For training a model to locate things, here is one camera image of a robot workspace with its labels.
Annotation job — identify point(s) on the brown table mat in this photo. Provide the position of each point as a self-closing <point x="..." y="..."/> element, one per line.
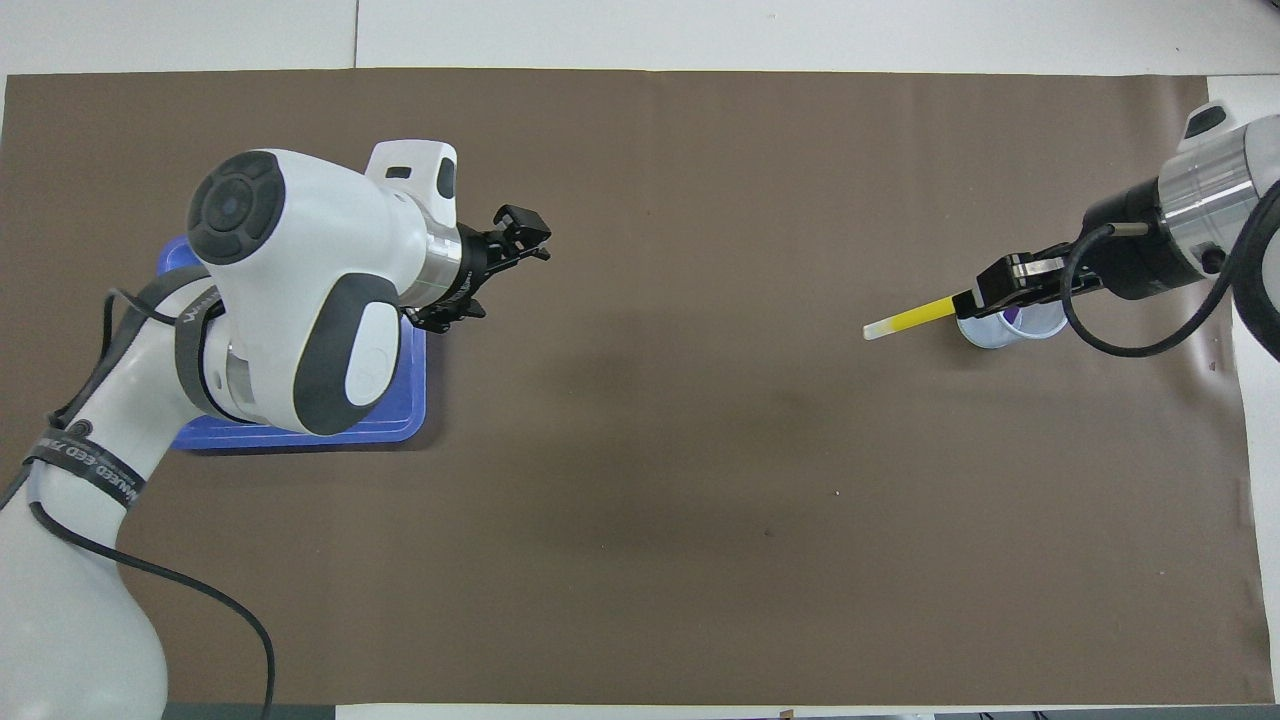
<point x="700" y="500"/>

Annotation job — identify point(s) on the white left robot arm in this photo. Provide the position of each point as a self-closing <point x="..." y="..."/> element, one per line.
<point x="300" y="260"/>

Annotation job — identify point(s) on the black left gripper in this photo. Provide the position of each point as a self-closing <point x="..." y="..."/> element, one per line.
<point x="475" y="270"/>

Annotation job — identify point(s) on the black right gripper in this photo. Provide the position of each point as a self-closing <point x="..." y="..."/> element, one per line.
<point x="1135" y="245"/>

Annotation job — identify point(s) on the blue plastic tray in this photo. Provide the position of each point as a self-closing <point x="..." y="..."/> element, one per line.
<point x="400" y="400"/>

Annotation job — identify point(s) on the yellow pen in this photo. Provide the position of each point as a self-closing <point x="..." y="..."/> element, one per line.
<point x="920" y="315"/>

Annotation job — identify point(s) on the purple pen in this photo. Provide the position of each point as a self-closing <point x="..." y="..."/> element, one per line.
<point x="1012" y="317"/>

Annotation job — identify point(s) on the translucent plastic cup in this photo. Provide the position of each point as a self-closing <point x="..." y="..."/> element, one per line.
<point x="985" y="335"/>

